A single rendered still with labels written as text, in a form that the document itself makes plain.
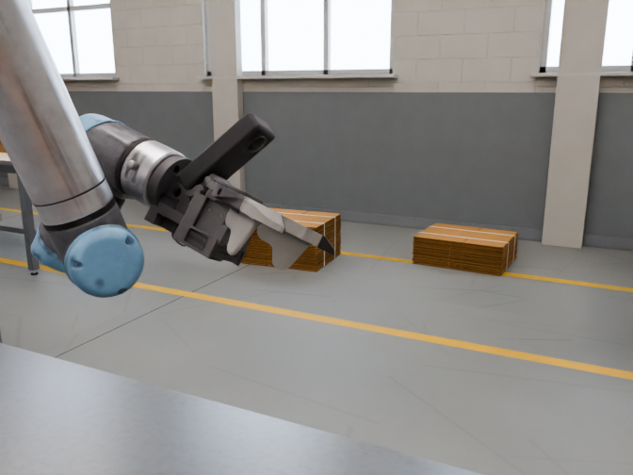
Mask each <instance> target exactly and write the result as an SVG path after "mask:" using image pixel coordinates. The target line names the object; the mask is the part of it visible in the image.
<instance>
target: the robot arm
mask: <svg viewBox="0 0 633 475"><path fill-rule="evenodd" d="M274 139H275V134H274V132H273V131H272V129H271V128H270V126H269V125H268V124H267V123H266V122H264V121H263V120H261V119H260V118H258V117H257V116H255V115H254V114H252V113H247V114H245V115H244V116H243V117H242V118H241V119H240V120H239V121H237V122H236V123H235V124H234V125H233V126H232V127H230V128H229V129H228V130H227V131H226V132H225V133H224V134H223V135H221V136H220V137H219V138H218V139H217V140H216V141H214V142H213V143H212V144H211V145H210V146H209V147H208V148H206V149H205V150H204V151H203V152H202V153H201V154H200V155H199V156H197V157H196V158H195V159H194V160H193V161H192V160H190V159H188V158H186V157H185V156H184V155H182V154H181V153H179V152H177V151H175V150H173V149H171V148H170V147H168V146H166V145H164V144H162V143H160V142H157V141H155V140H153V139H150V138H148V137H146V136H144V135H142V134H140V133H139V132H137V131H135V130H133V129H131V128H129V127H127V126H126V125H125V124H124V123H121V122H119V121H114V120H111V119H109V118H107V117H105V116H103V115H99V114H93V113H91V114H85V115H82V116H80V117H78V114H77V112H76V110H75V108H74V105H73V102H72V100H71V97H70V95H69V93H68V92H67V89H66V87H65V85H64V83H63V80H62V78H61V76H60V73H59V71H58V69H57V65H56V64H55V62H54V60H53V57H52V55H51V53H50V51H49V48H48V46H47V44H46V42H45V39H44V37H43V35H42V33H41V30H40V28H39V25H38V23H37V21H36V19H35V16H34V14H33V12H32V10H31V7H30V6H29V4H28V2H27V0H0V140H1V142H2V144H3V146H4V148H5V150H6V152H7V154H8V157H9V159H10V161H11V163H12V165H13V167H14V169H15V171H16V172H17V173H18V175H19V177H20V179H21V181H22V183H23V185H24V188H25V190H26V192H27V194H28V196H29V198H30V200H31V202H32V204H33V206H35V208H36V210H37V212H38V214H39V216H40V218H41V223H40V224H39V226H38V228H37V234H36V236H35V238H34V240H33V242H32V245H31V253H32V255H33V256H34V257H35V258H36V259H38V260H39V261H40V262H41V263H42V264H44V265H46V266H48V267H50V268H52V269H54V270H58V271H61V272H64V273H66V274H67V276H68V278H69V279H70V281H71V282H72V283H74V284H75V285H76V286H78V287H79V288H80V289H81V290H82V291H83V292H85V293H87V294H89V295H90V296H93V297H98V298H109V297H114V296H117V295H120V294H123V292H125V291H127V290H128V289H130V288H131V287H132V286H133V285H134V284H135V283H136V282H137V280H138V278H139V277H140V275H141V274H142V271H143V267H144V254H143V251H142V248H141V246H140V245H139V241H138V239H137V237H136V236H135V235H134V234H133V233H132V232H131V231H130V230H128V228H127V225H126V223H125V221H124V219H123V216H122V213H121V211H120V210H121V208H122V205H123V203H124V201H125V198H126V196H129V197H131V198H133V199H135V200H137V201H138V202H140V203H142V204H144V205H146V206H148V207H150V208H149V210H148V212H147V214H146V216H145V218H144V220H145V221H148V222H150V223H152V224H155V225H158V226H161V227H163V228H164V229H166V230H168V231H170V232H171V233H172V234H171V236H172V238H173V239H174V240H175V241H176V242H177V243H178V244H179V245H181V246H183V247H186V246H187V247H189V248H190V249H192V250H194V251H196V252H198V253H199V254H202V255H203V256H205V257H207V258H209V259H212V260H216V261H219V262H221V261H223V260H225V261H229V262H232V263H234V264H235V265H237V266H239V265H240V263H241V261H242V259H243V257H244V255H245V253H246V252H247V250H248V249H247V246H248V244H249V242H250V240H251V238H252V237H251V235H252V233H253V232H254V231H255V229H256V228H257V235H258V237H260V238H261V239H262V240H264V241H265V242H266V243H268V244H270V245H271V247H272V264H273V266H274V267H275V268H277V269H279V270H286V269H288V268H290V267H291V265H292V264H293V263H294V262H295V261H296V260H297V259H298V258H299V257H300V255H301V254H302V253H303V252H304V251H305V250H306V249H307V248H308V247H309V246H310V245H311V244H312V245H314V246H316V247H318V248H319V249H321V250H323V251H325V252H327V253H329V254H332V255H333V254H334V252H335V250H334V248H333V246H332V245H331V243H330V242H329V240H327V238H326V237H324V236H322V235H321V234H319V233H317V232H315V231H313V230H311V229H309V228H307V227H305V226H303V225H301V224H299V223H297V222H295V221H292V220H291V219H289V218H288V217H286V216H284V215H282V214H280V213H278V212H276V211H274V210H272V209H270V208H268V207H266V206H265V205H263V203H264V202H263V201H261V200H259V199H257V198H255V197H253V196H251V195H250V194H248V193H246V192H244V191H242V190H240V189H239V188H236V187H234V186H232V185H231V183H230V182H229V181H227V179H228V178H230V177H231V176H232V175H233V174H234V173H235V172H237V171H238V170H239V169H240V168H242V167H243V166H244V165H245V164H246V163H247V162H249V161H250V160H251V159H252V158H253V157H254V156H256V155H257V154H258V153H259V152H260V151H262V150H263V149H264V148H265V147H266V146H267V145H269V144H270V143H271V142H272V141H273V140H274ZM173 234H174V235H173ZM180 242H181V243H183V244H184V245H183V244H181V243H180Z"/></svg>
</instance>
